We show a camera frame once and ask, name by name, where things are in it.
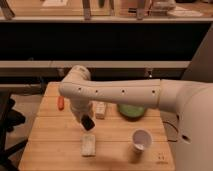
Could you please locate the orange carrot toy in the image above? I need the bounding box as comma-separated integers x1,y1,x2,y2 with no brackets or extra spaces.
57,96,64,111

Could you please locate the white tube bottle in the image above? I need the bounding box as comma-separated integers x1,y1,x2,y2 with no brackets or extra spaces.
95,102,107,119

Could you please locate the black office chair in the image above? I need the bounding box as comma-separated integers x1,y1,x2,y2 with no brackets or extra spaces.
0,91,28,171

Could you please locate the green bowl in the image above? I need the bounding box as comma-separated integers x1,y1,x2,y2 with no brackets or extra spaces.
118,104,145,118

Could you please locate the black floor cable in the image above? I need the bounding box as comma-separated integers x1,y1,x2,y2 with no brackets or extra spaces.
161,120,179,143

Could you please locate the grey cabinet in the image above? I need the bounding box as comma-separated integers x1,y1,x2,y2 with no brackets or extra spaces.
182,24,213,83

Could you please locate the white sponge block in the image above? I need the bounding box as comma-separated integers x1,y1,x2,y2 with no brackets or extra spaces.
81,134,96,157

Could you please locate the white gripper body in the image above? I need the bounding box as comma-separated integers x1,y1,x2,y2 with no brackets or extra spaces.
70,100,93,122

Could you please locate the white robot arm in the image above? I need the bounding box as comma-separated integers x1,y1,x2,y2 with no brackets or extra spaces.
59,65,213,171

